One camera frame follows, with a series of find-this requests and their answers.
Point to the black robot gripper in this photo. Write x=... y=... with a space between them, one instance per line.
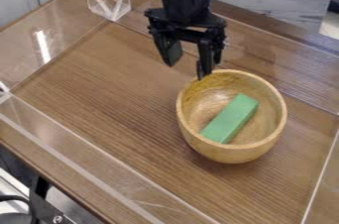
x=186 y=20

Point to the green rectangular block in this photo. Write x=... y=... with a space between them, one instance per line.
x=231 y=119

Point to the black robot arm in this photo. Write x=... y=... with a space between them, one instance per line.
x=187 y=20

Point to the brown wooden bowl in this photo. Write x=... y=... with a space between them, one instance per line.
x=203 y=99

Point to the black metal table leg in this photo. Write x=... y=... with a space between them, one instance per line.
x=47 y=214

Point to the clear acrylic corner bracket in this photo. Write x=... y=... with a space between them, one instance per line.
x=110 y=9

